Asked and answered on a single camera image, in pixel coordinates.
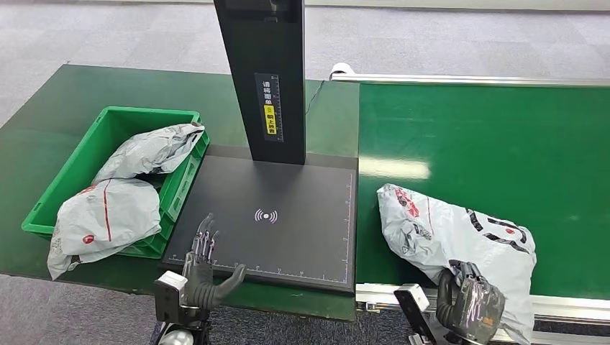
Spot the grey mailer bag black print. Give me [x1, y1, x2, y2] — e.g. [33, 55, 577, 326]
[376, 183, 538, 345]

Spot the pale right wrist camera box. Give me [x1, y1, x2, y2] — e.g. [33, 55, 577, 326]
[393, 283, 438, 345]

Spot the black yellow column label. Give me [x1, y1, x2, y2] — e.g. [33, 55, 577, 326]
[254, 73, 284, 143]

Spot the white conveyor end roller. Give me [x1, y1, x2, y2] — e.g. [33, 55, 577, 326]
[329, 62, 356, 81]

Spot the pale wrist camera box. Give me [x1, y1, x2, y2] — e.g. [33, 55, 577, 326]
[153, 271, 189, 325]
[393, 283, 438, 345]

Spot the green conveyor belt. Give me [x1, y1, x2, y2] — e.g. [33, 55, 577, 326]
[357, 83, 610, 301]

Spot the crumpled plain grey mailer bag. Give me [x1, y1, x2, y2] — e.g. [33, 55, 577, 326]
[91, 124, 206, 185]

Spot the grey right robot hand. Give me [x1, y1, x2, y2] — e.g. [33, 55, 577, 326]
[447, 259, 506, 345]

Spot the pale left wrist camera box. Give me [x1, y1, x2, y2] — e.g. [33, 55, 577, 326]
[153, 271, 189, 325]

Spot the grey mailer bag red stripe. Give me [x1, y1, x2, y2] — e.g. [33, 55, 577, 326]
[46, 178, 162, 281]

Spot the black scanner machine with column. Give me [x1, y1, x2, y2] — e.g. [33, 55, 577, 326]
[159, 0, 359, 295]

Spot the green plastic crate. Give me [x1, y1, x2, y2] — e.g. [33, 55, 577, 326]
[21, 106, 211, 260]

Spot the thin black scanner cable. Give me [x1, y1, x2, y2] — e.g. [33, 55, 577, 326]
[304, 80, 326, 116]

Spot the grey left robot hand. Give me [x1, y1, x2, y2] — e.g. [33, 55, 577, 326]
[183, 213, 247, 301]

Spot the aluminium conveyor side rail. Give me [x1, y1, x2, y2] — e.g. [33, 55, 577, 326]
[355, 283, 610, 345]
[329, 73, 610, 88]

